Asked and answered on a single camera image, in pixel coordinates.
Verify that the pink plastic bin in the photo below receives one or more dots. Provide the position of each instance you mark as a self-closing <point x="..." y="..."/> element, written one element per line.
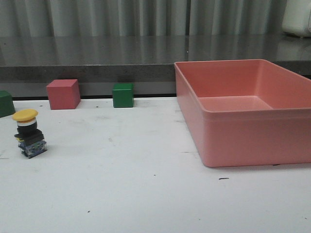
<point x="245" y="112"/>

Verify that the yellow push button switch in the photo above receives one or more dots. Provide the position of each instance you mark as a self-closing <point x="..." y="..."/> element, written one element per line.
<point x="30" y="139"/>

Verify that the pink cube block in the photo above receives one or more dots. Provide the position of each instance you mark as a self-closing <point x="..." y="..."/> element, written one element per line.
<point x="63" y="94"/>

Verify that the white appliance in background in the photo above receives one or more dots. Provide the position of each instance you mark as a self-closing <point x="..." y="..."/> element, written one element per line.
<point x="297" y="18"/>

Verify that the grey curtain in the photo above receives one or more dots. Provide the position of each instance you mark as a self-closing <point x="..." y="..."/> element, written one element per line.
<point x="37" y="18"/>

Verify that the green cube block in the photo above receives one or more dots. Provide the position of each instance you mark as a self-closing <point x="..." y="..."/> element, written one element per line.
<point x="123" y="95"/>

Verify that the green block at left edge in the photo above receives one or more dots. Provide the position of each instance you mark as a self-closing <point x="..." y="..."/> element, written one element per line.
<point x="6" y="104"/>

